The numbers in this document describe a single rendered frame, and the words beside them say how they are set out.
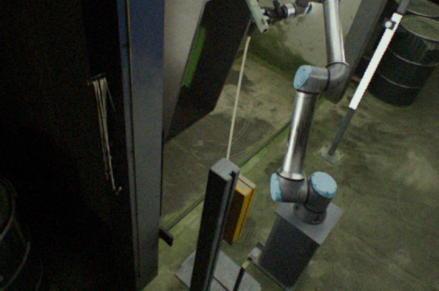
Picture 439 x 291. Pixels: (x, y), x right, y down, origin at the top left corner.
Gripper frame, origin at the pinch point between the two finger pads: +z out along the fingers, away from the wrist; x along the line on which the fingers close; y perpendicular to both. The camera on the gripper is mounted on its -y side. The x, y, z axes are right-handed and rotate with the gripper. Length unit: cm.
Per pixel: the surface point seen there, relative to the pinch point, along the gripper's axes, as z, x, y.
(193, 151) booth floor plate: 35, -23, 140
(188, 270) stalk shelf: 78, -112, 12
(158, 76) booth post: 70, -48, -45
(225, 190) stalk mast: 68, -98, -69
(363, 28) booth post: -157, 31, 99
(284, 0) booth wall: -116, 105, 129
